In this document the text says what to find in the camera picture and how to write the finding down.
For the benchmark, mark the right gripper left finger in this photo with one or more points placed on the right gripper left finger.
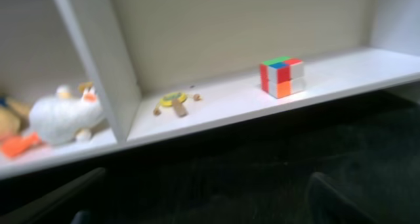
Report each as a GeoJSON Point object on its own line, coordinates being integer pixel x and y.
{"type": "Point", "coordinates": [42, 207]}

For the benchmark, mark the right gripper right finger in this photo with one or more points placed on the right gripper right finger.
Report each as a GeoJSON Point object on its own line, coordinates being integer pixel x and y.
{"type": "Point", "coordinates": [328, 204]}

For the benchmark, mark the white shelf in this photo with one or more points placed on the white shelf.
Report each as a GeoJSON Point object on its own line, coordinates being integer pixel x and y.
{"type": "Point", "coordinates": [229, 99]}

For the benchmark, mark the yellow rattle drum toy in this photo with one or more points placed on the yellow rattle drum toy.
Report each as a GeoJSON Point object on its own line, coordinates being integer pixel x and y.
{"type": "Point", "coordinates": [172, 100]}

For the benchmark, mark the yellow plush duck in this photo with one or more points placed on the yellow plush duck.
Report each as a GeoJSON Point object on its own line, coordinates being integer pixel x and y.
{"type": "Point", "coordinates": [10, 119]}

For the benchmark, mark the many-coloured puzzle cube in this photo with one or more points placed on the many-coloured puzzle cube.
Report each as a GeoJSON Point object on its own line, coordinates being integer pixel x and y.
{"type": "Point", "coordinates": [282, 76]}

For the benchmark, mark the white plush duck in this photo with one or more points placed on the white plush duck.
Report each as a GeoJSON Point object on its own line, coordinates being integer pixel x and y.
{"type": "Point", "coordinates": [62, 119]}

